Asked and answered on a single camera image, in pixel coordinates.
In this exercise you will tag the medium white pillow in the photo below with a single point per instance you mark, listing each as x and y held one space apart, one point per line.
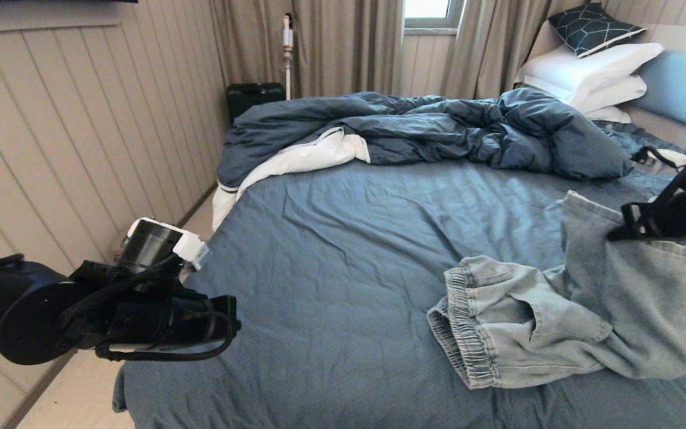
617 92

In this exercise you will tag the dark blue white-lined duvet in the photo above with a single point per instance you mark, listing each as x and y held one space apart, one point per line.
438 125

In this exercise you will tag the black hard suitcase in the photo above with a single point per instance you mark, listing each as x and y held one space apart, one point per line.
253 98

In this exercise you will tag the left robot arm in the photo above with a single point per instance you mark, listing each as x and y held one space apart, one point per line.
21 310

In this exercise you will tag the narrow beige curtain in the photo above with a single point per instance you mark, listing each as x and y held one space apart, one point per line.
486 47

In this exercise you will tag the large white pillow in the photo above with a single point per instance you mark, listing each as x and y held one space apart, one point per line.
581 68

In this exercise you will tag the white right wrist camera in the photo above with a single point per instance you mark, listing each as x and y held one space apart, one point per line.
676 157

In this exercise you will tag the small white pillow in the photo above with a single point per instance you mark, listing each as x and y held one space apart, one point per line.
611 114

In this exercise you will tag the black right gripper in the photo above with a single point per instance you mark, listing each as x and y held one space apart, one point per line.
682 214

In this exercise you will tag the light blue denim shorts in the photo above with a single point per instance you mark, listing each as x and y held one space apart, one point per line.
617 298

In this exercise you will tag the window with grey frame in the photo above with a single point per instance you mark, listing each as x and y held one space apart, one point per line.
432 9

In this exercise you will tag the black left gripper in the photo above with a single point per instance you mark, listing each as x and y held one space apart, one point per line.
170 322

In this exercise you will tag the light blue headboard pad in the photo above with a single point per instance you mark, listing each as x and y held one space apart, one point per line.
676 89

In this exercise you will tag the wide beige curtain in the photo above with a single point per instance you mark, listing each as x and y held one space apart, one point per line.
343 47

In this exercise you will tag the white stick vacuum cleaner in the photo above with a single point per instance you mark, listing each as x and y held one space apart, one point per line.
287 36

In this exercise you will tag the dark geometric patterned cushion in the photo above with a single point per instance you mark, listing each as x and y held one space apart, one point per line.
593 27

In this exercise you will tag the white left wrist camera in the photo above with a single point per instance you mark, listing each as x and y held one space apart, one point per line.
199 255

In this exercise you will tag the bed with blue sheet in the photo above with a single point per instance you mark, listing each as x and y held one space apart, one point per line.
331 250

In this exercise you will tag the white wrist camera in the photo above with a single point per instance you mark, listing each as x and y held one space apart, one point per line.
676 157
199 255

